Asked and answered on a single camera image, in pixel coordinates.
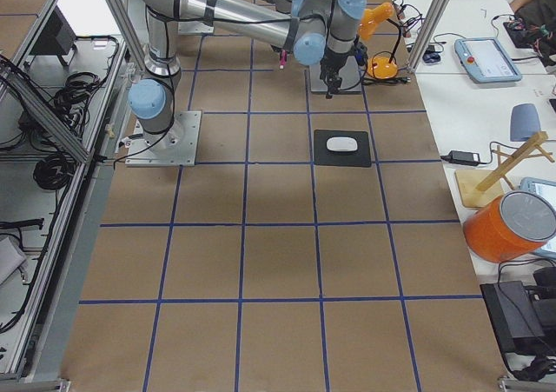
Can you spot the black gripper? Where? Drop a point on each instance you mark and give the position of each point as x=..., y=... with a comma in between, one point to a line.
x=334, y=63

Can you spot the white computer mouse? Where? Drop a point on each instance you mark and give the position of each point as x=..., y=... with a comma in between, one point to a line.
x=341, y=144

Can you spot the pink highlighter pen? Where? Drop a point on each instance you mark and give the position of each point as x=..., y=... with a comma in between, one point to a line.
x=283, y=59

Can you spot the silver laptop notebook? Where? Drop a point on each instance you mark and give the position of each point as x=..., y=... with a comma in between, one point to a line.
x=350, y=75

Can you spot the black mousepad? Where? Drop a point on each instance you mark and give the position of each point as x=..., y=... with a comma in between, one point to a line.
x=323, y=157

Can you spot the orange desk lamp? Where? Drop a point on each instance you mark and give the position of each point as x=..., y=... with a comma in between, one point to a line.
x=378, y=55

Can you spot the black power adapter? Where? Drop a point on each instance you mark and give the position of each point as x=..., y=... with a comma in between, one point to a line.
x=463, y=158

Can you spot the wooden stand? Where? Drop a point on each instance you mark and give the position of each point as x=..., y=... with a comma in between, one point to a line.
x=478, y=187

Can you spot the grey oval pad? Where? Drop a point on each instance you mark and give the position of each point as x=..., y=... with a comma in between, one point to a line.
x=524, y=122

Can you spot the orange cylindrical container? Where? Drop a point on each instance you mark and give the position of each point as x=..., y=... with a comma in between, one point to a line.
x=497, y=232

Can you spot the black box device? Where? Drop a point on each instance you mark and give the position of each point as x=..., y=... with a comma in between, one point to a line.
x=515, y=324

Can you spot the aluminium frame post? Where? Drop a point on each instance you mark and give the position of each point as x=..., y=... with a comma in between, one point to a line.
x=432, y=18

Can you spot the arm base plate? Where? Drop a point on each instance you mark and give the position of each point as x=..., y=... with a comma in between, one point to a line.
x=194, y=28
x=177, y=148

